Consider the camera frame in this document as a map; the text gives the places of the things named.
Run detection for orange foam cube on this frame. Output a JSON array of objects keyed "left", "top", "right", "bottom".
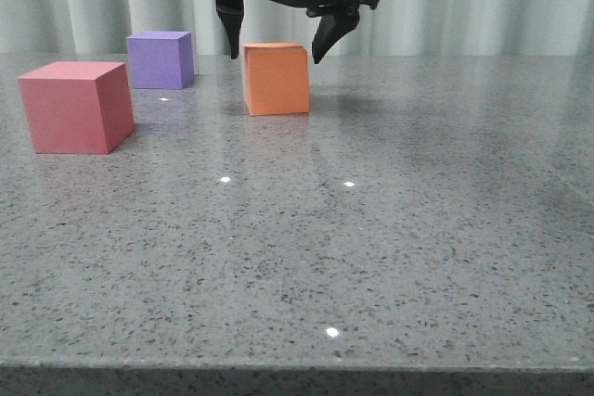
[{"left": 243, "top": 42, "right": 310, "bottom": 116}]

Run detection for purple foam cube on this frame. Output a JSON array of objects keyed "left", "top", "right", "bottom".
[{"left": 126, "top": 31, "right": 195, "bottom": 89}]

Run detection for red foam cube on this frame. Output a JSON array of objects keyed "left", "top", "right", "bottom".
[{"left": 18, "top": 61, "right": 135, "bottom": 154}]

